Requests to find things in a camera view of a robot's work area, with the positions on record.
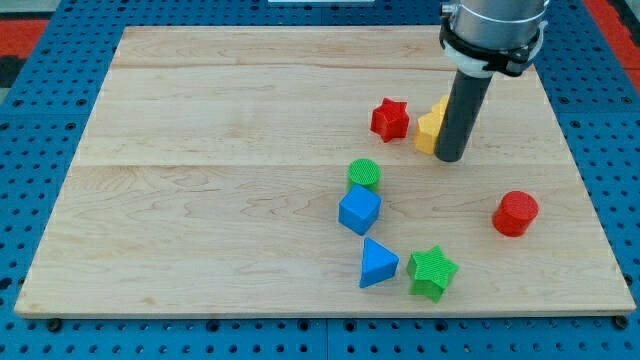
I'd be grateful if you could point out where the yellow block behind rod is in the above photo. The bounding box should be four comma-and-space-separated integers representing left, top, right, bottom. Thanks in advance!
431, 95, 449, 117

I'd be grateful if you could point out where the green cylinder block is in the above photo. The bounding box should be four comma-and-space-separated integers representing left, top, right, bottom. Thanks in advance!
346, 158, 382, 193

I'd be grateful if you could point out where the green star block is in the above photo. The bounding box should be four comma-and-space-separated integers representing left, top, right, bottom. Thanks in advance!
406, 245, 459, 303

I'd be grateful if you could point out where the red star block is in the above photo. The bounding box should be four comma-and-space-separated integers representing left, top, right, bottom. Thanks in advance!
370, 98, 410, 143

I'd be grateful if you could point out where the wooden board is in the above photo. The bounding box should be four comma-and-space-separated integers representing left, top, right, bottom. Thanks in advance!
14, 26, 636, 319

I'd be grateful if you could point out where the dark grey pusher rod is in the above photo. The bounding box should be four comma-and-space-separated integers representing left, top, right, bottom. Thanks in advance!
435, 70, 492, 162

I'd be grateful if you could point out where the yellow hexagon block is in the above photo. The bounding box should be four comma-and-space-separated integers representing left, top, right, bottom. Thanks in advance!
414, 112, 443, 155

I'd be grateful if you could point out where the red cylinder block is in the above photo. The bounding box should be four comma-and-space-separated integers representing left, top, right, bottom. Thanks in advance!
492, 190, 539, 237

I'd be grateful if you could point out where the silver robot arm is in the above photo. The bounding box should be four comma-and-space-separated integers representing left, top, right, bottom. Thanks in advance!
440, 0, 549, 79

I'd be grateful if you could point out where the blue triangle block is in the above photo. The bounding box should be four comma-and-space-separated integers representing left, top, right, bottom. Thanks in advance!
359, 237, 399, 288

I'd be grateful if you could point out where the blue cube block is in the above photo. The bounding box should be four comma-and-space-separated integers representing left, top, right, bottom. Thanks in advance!
338, 185, 382, 235

